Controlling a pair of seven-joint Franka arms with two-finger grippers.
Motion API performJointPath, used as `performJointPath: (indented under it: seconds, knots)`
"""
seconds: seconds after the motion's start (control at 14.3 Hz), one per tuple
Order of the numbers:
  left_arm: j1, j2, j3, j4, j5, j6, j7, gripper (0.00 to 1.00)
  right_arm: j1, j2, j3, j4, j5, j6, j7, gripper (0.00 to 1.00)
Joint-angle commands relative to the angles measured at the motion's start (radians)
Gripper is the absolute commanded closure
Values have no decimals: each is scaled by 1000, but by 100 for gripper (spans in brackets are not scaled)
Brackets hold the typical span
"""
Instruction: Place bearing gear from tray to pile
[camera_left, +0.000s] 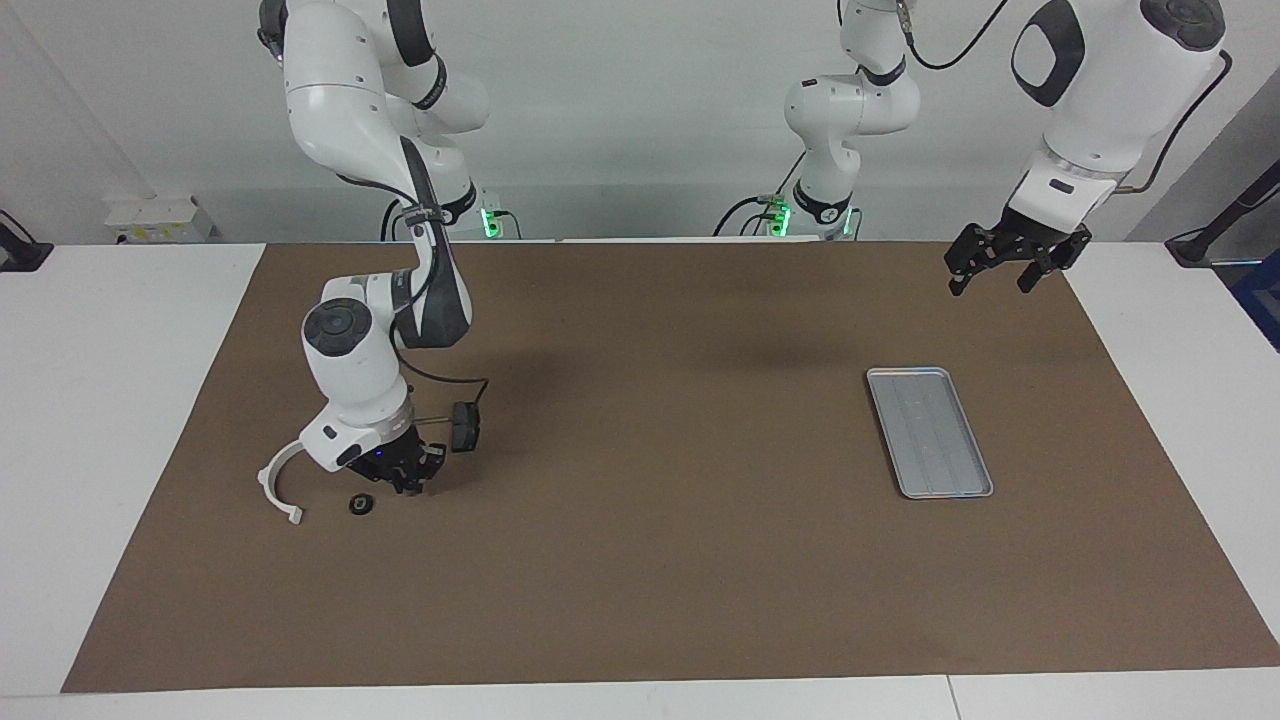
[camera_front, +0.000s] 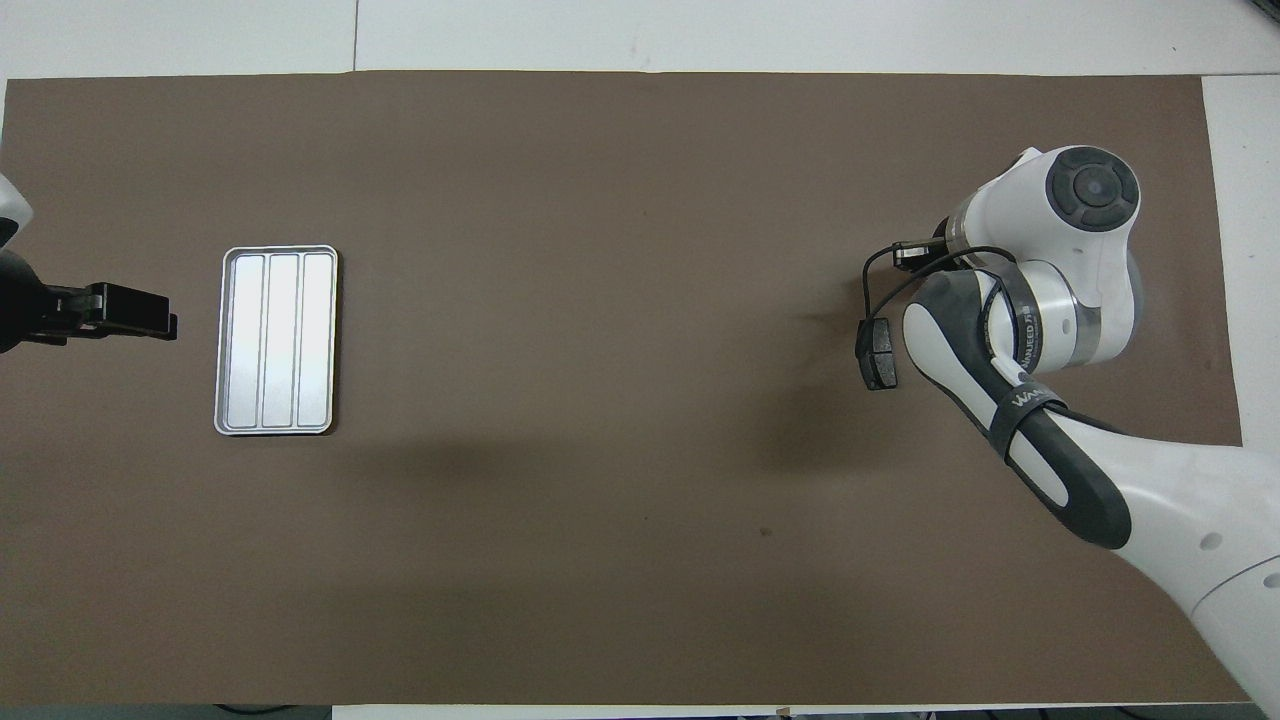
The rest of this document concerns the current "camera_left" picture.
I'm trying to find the white semicircular plastic bracket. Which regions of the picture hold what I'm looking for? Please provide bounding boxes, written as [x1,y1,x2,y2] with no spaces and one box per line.
[257,438,306,526]

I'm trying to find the black arm base cable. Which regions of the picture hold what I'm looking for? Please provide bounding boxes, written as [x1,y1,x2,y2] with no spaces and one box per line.
[379,192,426,243]
[712,150,811,239]

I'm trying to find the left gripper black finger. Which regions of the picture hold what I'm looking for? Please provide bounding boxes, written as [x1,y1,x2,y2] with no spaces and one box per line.
[945,232,991,298]
[1017,245,1067,295]

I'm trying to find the black right arm base cable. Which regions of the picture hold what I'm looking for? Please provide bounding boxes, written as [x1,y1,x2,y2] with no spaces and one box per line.
[379,192,426,243]

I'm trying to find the brown table mat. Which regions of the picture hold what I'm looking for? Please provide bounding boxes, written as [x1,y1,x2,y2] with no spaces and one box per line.
[62,240,1280,694]

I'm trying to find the black left arm base cable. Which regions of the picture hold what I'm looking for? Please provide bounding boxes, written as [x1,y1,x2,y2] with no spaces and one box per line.
[712,150,811,239]

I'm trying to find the blue box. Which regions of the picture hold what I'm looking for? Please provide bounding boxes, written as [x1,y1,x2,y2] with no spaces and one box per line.
[1230,248,1280,353]

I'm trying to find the black table clamp mount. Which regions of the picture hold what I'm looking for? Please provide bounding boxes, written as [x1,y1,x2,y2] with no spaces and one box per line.
[0,208,54,274]

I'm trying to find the silver metal tray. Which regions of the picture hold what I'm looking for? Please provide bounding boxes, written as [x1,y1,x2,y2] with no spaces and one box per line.
[865,366,995,500]

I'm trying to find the white wall socket box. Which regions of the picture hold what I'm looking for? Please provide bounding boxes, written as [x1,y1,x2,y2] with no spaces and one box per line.
[103,194,217,245]

